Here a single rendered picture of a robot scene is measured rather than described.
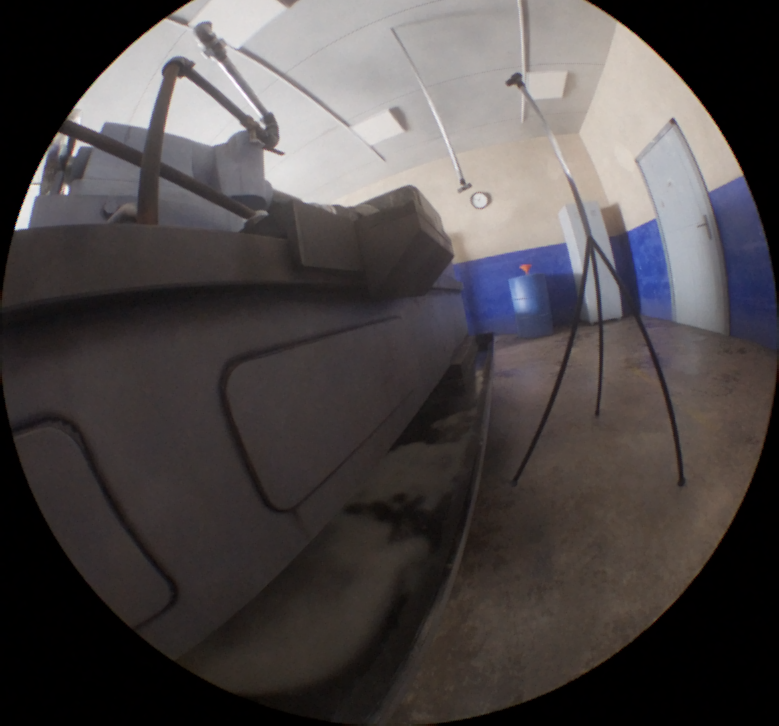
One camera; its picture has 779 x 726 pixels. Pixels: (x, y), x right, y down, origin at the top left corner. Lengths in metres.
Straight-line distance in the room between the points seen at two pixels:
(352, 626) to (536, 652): 0.49
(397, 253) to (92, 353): 0.37
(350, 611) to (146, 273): 0.39
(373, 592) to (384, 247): 0.47
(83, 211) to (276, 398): 0.33
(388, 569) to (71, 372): 0.39
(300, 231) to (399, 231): 0.15
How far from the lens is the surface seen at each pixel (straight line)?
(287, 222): 0.31
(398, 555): 0.40
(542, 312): 3.79
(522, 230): 4.59
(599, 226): 4.41
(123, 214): 0.29
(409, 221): 0.38
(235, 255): 0.26
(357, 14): 2.92
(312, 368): 0.32
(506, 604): 0.78
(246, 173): 0.53
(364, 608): 0.36
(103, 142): 0.38
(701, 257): 3.41
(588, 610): 0.80
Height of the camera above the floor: 0.72
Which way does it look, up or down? 5 degrees down
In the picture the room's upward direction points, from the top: 12 degrees counter-clockwise
